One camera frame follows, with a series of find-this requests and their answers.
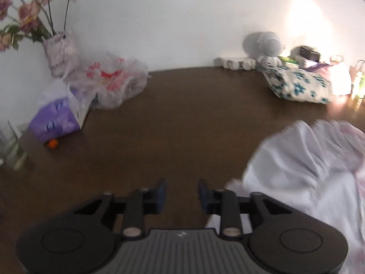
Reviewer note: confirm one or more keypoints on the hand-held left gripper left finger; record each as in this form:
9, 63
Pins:
161, 193

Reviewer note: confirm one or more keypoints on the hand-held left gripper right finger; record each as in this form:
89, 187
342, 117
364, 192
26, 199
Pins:
203, 194

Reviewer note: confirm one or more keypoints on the white round speaker figure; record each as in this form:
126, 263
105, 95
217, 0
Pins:
269, 44

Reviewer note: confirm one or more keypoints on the black box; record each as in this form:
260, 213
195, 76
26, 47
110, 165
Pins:
308, 52

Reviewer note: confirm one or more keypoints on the small orange object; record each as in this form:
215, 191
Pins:
52, 143

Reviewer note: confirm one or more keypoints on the clear glass jar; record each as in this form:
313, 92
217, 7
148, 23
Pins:
11, 148

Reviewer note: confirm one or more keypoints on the purple tissue pack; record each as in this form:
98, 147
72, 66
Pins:
55, 120

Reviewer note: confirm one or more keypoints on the red printed clear plastic bag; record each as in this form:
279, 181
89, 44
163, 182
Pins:
114, 77

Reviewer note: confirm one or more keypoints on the white power strip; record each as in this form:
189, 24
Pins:
235, 63

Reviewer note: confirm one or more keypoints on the pink artificial flower bouquet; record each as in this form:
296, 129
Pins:
28, 10

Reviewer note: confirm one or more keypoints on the pink floral white garment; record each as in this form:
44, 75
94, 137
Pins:
308, 165

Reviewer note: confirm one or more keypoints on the pale wrapped flower vase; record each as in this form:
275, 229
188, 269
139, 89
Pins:
61, 52

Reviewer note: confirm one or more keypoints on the pale green bottle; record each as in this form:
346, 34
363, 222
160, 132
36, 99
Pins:
360, 80

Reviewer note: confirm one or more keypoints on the teal floral cloth bag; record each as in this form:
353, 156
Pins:
299, 85

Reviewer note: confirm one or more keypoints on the pink white bag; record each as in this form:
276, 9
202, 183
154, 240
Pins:
336, 77

